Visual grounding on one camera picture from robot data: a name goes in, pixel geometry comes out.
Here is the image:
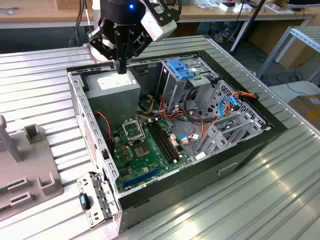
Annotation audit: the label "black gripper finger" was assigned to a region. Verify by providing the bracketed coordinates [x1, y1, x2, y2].
[87, 27, 124, 75]
[122, 29, 153, 75]

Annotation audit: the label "blue data wire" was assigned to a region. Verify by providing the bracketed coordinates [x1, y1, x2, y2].
[217, 96, 238, 120]

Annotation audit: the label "orange power wire black plug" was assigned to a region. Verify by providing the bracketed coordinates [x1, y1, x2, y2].
[201, 90, 259, 141]

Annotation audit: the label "grey metal disk bay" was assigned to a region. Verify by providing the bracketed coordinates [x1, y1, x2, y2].
[193, 79, 273, 161]

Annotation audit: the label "grey power supply box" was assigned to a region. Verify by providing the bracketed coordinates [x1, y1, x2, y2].
[83, 68, 142, 131]

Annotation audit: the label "brown box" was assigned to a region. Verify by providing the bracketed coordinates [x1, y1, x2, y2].
[56, 0, 94, 10]

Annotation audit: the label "blue plastic drive latch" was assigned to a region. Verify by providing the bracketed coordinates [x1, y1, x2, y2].
[167, 59, 196, 80]

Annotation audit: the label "grey metal drive cage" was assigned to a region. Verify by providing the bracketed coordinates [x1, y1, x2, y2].
[159, 56, 220, 115]

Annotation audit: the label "metal socket cover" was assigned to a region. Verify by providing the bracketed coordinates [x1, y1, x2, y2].
[121, 119, 147, 143]

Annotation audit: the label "wooden desk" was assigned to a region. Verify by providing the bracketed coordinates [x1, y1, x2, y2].
[0, 0, 95, 30]
[176, 0, 318, 25]

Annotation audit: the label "seated person legs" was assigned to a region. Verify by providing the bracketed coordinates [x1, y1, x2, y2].
[208, 21, 238, 43]

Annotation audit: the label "black RAM slot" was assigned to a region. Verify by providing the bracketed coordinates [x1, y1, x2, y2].
[147, 121, 176, 163]
[153, 119, 181, 161]

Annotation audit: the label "CPU socket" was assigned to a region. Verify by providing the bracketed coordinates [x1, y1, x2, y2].
[133, 142, 153, 160]

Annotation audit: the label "green motherboard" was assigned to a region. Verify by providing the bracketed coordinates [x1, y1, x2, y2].
[111, 117, 195, 195]

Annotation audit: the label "small white box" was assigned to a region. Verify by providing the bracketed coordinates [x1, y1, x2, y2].
[233, 3, 253, 14]

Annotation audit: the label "blue expansion slot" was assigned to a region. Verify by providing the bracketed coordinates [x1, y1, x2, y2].
[123, 166, 162, 188]

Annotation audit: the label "grey parts rack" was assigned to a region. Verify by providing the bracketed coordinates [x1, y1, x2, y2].
[0, 114, 65, 222]

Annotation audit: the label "black PC case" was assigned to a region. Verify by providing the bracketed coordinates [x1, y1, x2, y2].
[65, 49, 288, 235]

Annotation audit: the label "black latch blue button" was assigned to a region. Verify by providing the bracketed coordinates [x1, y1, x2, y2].
[78, 192, 92, 211]

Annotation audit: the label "flat white tray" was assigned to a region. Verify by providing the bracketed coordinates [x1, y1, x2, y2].
[264, 3, 295, 15]

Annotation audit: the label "large cardboard box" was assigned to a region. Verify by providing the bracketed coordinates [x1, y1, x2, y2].
[277, 37, 316, 70]

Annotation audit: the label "white plastic panel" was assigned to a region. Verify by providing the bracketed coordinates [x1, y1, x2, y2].
[269, 79, 320, 103]

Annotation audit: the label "cardboard box with label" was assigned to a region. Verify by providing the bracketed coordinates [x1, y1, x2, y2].
[287, 93, 320, 131]

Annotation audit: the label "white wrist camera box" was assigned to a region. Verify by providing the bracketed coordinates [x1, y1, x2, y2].
[140, 4, 178, 43]

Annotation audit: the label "yellow black wire bundle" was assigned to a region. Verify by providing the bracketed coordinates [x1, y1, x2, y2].
[138, 93, 161, 115]

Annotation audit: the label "thick black cable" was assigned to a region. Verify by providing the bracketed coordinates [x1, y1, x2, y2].
[183, 84, 216, 124]

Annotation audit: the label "orange red wire bundle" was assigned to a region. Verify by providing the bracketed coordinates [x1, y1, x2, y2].
[157, 94, 203, 126]

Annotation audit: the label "red black twisted wire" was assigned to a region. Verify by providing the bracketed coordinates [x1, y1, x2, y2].
[94, 109, 114, 153]

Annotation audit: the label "blue wire white plug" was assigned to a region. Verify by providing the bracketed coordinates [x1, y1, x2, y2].
[176, 133, 202, 146]

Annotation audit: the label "silver card retainer bracket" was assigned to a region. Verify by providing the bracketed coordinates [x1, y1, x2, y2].
[76, 171, 120, 230]

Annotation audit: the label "pale metal shelf frame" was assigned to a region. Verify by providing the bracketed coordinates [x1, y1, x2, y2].
[256, 24, 320, 81]

